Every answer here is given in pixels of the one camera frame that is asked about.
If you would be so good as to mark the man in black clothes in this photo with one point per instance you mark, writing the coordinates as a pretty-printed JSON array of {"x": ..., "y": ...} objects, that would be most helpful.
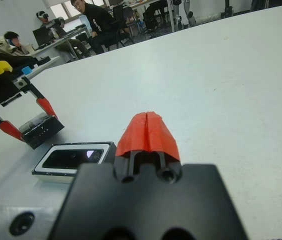
[{"x": 96, "y": 20}]

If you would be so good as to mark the window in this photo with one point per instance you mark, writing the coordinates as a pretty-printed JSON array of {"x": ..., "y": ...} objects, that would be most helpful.
[{"x": 61, "y": 11}]

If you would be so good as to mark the black laptop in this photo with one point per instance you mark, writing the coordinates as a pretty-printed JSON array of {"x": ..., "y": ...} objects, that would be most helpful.
[{"x": 42, "y": 37}]

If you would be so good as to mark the seated person wearing headset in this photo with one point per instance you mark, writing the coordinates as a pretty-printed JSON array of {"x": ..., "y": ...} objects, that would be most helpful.
[{"x": 47, "y": 25}]

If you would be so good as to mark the white side table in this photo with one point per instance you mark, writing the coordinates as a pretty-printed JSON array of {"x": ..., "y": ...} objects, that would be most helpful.
[{"x": 46, "y": 66}]

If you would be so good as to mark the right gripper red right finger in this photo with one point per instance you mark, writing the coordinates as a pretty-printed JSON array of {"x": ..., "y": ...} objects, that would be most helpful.
[{"x": 162, "y": 137}]

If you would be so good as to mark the black computer monitor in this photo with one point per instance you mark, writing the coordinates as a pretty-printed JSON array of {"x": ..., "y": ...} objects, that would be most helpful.
[{"x": 115, "y": 2}]

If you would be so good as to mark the white crumpled plastic sheet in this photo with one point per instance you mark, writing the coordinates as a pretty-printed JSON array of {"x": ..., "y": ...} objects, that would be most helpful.
[{"x": 207, "y": 20}]

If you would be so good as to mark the black box with white insert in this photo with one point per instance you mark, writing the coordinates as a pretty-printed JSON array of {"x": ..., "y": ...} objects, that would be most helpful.
[{"x": 53, "y": 178}]

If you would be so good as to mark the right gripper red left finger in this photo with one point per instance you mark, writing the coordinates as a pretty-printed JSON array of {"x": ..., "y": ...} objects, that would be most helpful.
[{"x": 133, "y": 135}]

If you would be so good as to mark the small silver humanoid robot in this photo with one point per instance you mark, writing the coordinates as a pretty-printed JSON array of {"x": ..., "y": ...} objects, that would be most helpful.
[{"x": 191, "y": 17}]

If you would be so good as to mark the white office desk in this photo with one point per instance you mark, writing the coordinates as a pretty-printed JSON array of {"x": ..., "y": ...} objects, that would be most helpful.
[{"x": 44, "y": 49}]

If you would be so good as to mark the small black gadget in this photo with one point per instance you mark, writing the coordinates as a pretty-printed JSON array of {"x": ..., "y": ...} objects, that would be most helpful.
[{"x": 43, "y": 61}]

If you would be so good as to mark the slim black camera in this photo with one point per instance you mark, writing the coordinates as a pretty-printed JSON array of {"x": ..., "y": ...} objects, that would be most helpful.
[{"x": 68, "y": 158}]

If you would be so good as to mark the person with blue headphones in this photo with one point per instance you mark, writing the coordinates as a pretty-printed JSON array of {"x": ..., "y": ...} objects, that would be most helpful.
[{"x": 23, "y": 50}]

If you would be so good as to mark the black cloth bundle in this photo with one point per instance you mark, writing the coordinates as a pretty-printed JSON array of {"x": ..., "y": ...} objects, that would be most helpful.
[{"x": 16, "y": 61}]

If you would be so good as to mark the black gantry crane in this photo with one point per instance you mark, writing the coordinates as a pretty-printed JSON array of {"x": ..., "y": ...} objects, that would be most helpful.
[{"x": 227, "y": 10}]

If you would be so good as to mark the black folding cart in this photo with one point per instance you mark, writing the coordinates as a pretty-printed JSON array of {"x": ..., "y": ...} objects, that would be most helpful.
[{"x": 258, "y": 5}]

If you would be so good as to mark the glossy black box lid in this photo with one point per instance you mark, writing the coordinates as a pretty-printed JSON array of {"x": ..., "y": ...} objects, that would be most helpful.
[{"x": 43, "y": 133}]

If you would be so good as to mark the white VR headset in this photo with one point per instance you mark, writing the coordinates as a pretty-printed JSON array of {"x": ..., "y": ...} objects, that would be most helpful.
[{"x": 43, "y": 15}]

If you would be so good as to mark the white desk with monitors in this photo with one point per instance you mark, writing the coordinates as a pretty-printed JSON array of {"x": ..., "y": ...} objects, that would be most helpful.
[{"x": 173, "y": 17}]

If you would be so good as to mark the black office chair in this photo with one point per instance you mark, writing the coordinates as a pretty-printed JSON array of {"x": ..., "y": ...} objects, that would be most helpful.
[
  {"x": 156, "y": 15},
  {"x": 118, "y": 13}
]

